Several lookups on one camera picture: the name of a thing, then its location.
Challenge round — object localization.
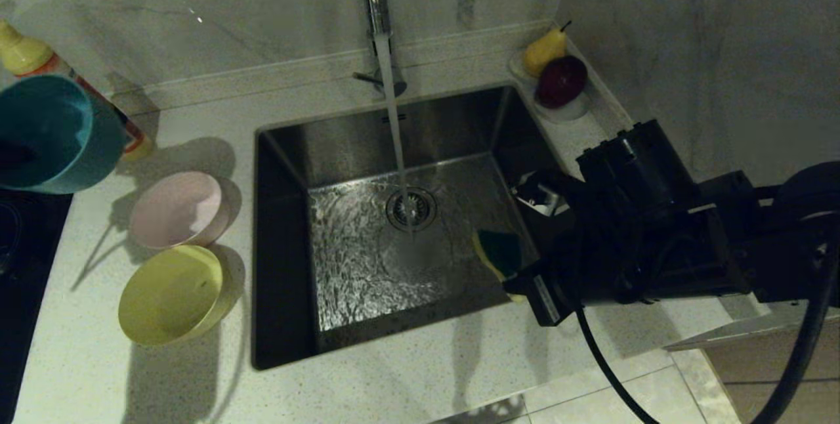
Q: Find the green and yellow sponge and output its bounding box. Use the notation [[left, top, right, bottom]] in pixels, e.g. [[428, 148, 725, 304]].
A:
[[472, 229, 526, 301]]

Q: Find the blue plastic bowl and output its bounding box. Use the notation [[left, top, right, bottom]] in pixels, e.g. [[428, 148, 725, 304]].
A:
[[0, 74, 129, 195]]

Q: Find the orange label dish soap bottle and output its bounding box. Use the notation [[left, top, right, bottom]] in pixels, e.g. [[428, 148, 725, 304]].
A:
[[0, 20, 155, 162]]

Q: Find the stainless steel sink basin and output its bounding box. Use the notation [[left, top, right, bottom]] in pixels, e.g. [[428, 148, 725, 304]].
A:
[[251, 86, 620, 371]]

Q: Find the round metal drain strainer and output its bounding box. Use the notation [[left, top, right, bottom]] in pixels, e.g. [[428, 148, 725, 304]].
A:
[[386, 188, 438, 234]]

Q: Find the small white dish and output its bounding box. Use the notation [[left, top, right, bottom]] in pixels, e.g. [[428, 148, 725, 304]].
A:
[[509, 50, 590, 122]]

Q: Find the beige wooden cabinet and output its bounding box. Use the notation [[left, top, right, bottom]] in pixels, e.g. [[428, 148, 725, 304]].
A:
[[663, 306, 840, 424]]

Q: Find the pink plastic bowl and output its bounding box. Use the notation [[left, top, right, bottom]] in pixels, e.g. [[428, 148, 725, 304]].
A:
[[129, 171, 232, 249]]

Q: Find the black induction cooktop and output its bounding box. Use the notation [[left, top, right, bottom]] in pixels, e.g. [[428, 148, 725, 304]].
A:
[[0, 191, 73, 424]]

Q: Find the dark red apple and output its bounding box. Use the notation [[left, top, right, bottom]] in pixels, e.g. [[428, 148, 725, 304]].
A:
[[537, 54, 589, 110]]

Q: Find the yellow plastic bowl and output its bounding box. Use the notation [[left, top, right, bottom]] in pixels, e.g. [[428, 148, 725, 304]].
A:
[[118, 245, 232, 346]]

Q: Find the running water stream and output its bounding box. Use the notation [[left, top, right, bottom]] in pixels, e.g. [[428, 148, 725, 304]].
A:
[[374, 33, 421, 234]]

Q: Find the yellow pear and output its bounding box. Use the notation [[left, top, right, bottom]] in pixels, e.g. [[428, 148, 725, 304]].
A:
[[522, 20, 570, 78]]

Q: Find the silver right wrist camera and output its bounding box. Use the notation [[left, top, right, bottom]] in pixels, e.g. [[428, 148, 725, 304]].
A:
[[512, 171, 570, 218]]

